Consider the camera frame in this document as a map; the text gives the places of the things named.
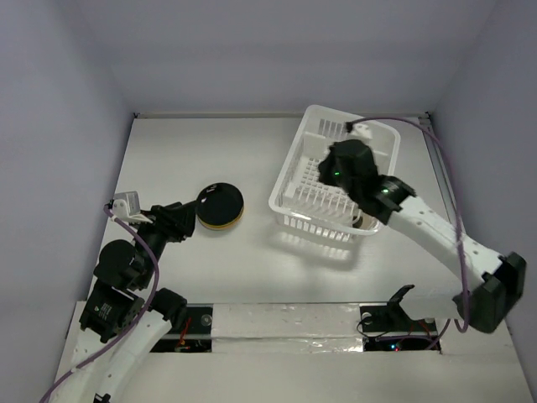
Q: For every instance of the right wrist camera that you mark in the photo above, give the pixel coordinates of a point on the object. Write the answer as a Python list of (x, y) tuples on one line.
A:
[(360, 131)]

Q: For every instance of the green plate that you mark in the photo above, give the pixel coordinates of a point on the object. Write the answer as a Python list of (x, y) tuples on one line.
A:
[(220, 227)]

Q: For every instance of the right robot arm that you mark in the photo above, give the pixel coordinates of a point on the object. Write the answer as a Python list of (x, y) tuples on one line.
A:
[(491, 283)]

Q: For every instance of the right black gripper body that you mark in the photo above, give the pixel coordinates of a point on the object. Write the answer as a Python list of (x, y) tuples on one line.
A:
[(350, 157)]

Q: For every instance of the white plastic dish rack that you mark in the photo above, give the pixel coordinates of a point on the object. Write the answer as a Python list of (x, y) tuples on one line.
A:
[(300, 201)]

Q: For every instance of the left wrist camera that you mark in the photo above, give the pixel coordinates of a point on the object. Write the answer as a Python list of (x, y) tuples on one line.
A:
[(128, 203)]

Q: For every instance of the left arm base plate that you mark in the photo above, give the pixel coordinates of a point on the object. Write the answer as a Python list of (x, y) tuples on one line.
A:
[(193, 337)]

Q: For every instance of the cream floral plate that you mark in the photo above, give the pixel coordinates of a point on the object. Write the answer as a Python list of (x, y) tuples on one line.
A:
[(363, 222)]

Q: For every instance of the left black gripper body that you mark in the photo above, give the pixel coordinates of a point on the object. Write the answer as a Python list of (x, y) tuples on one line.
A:
[(159, 231)]

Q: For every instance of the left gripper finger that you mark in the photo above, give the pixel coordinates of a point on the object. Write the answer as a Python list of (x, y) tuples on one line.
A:
[(184, 227), (186, 212)]

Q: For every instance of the foil covered front panel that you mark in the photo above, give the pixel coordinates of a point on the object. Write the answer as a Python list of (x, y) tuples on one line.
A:
[(286, 328)]

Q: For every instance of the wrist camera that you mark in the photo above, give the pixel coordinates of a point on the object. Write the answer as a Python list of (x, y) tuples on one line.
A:
[(128, 203), (360, 131)]

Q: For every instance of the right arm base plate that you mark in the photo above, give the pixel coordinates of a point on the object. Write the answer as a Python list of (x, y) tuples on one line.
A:
[(389, 329)]

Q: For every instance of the black plate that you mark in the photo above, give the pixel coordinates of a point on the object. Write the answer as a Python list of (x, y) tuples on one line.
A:
[(221, 202)]

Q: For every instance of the aluminium rail right side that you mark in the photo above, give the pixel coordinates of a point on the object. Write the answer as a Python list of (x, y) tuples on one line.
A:
[(439, 165)]

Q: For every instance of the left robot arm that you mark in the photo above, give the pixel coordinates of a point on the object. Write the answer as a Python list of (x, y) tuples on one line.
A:
[(127, 312)]

